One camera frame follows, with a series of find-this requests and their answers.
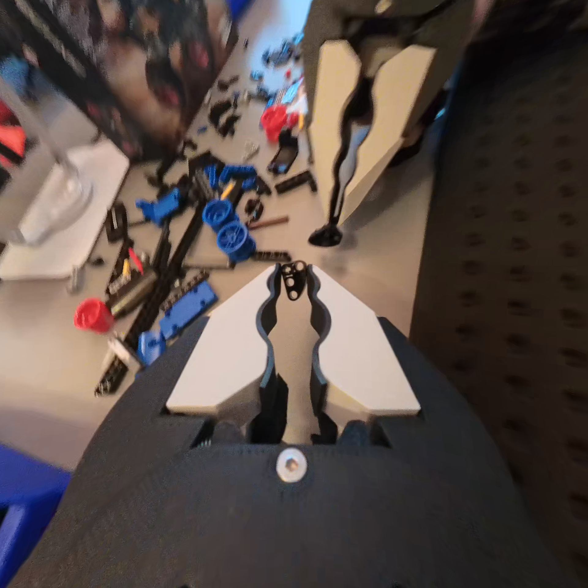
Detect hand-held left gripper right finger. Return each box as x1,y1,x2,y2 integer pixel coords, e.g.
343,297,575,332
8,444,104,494
306,264,421,444

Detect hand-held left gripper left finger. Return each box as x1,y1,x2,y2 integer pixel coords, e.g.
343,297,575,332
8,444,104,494
165,264,289,444

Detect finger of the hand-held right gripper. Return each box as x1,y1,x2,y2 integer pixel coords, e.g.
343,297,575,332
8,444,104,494
339,43,438,227
306,39,364,226

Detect black small oval beam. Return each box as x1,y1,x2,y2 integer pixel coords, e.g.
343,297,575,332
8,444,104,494
281,260,308,301

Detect grey desk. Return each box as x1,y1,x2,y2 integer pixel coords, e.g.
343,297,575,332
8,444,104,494
0,0,437,474

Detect clear bag of small pins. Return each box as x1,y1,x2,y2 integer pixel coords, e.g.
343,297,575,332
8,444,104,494
271,76,308,120

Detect red wheel rim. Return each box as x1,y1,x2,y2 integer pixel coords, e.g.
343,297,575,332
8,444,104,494
73,298,115,334
260,105,299,142

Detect black flat clip panel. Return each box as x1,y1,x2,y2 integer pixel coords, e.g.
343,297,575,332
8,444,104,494
267,131,299,175

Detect blue rectangular panel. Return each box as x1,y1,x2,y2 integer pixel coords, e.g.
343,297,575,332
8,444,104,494
158,280,219,338

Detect blue curved panel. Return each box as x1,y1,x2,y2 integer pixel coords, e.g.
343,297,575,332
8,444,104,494
137,330,167,367

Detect black L-shaped beam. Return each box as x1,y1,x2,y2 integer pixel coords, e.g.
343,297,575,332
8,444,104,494
274,170,319,196

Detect dark grey nine-hole beam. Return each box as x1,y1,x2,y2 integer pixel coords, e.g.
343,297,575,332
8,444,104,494
168,270,211,304

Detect scattered small pins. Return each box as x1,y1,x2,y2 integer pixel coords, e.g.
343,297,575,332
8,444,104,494
198,32,306,138

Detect long black beam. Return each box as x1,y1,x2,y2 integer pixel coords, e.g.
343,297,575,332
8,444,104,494
124,216,205,350

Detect blue L-shaped beam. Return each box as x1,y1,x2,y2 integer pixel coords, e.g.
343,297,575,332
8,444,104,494
220,164,258,187

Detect black curved panel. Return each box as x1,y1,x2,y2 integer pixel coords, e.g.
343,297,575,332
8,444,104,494
108,271,157,318

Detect blue wheel rim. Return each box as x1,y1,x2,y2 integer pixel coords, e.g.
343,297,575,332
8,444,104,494
202,198,239,230
216,220,256,263

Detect blue folded panel piece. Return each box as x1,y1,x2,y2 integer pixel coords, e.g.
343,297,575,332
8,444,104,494
135,187,182,227

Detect monster truck toy box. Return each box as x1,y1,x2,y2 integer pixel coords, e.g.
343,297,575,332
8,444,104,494
0,0,239,159

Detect blue bin with square tag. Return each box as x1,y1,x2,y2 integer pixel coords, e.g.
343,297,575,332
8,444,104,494
0,443,74,588

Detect black studded base plate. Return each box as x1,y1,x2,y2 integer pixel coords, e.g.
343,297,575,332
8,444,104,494
409,0,588,588

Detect black frame piece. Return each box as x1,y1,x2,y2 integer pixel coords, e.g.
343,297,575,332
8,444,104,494
105,202,129,242

